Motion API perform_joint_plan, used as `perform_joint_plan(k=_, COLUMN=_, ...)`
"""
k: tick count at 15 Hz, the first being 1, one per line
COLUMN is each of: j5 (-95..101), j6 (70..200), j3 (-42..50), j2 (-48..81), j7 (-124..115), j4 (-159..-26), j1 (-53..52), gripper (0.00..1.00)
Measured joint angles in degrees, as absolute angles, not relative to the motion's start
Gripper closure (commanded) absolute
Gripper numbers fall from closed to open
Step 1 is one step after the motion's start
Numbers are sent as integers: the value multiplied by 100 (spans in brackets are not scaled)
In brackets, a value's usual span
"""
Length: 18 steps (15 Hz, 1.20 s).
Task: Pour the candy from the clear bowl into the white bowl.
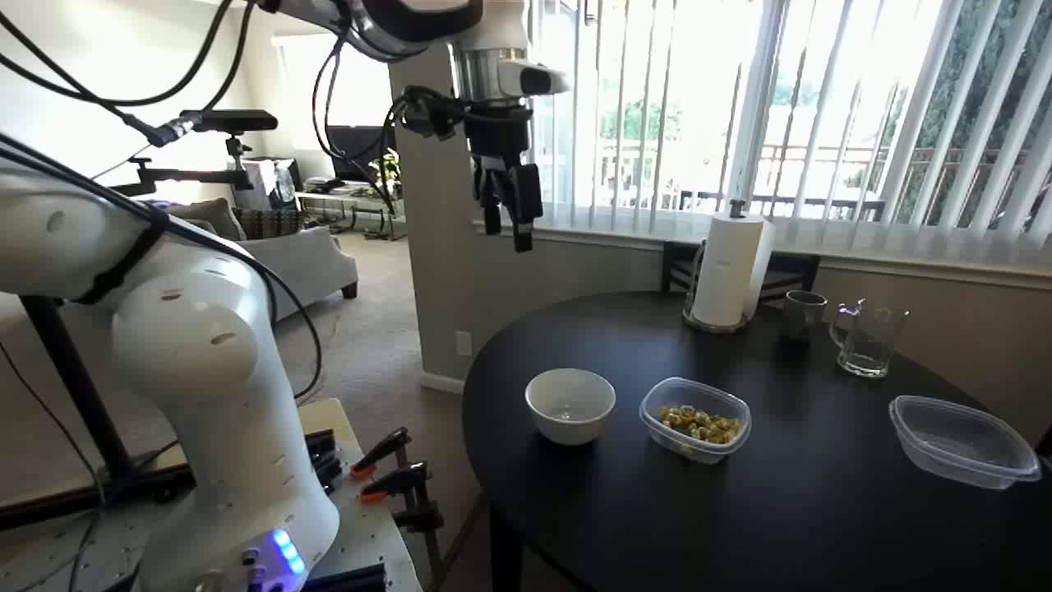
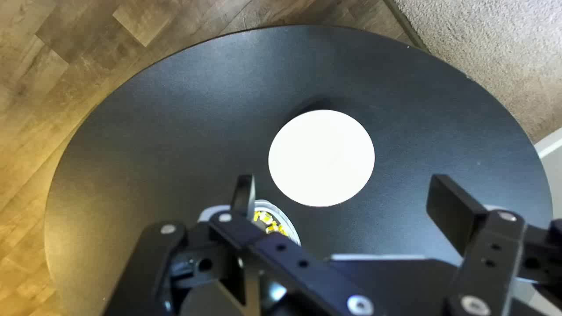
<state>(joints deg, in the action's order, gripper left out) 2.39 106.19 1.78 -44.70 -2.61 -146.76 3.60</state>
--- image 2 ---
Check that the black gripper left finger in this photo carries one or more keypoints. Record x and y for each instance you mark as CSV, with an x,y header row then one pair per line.
x,y
243,199

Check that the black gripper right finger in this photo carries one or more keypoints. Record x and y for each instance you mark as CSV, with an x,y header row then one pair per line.
x,y
454,212

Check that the clear plastic bowl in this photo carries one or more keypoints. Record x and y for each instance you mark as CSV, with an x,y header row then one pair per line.
x,y
266,217

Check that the round black table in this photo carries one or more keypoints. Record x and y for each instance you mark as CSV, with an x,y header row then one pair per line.
x,y
122,231

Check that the grey carpet rug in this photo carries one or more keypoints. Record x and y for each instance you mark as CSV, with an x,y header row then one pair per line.
x,y
514,48

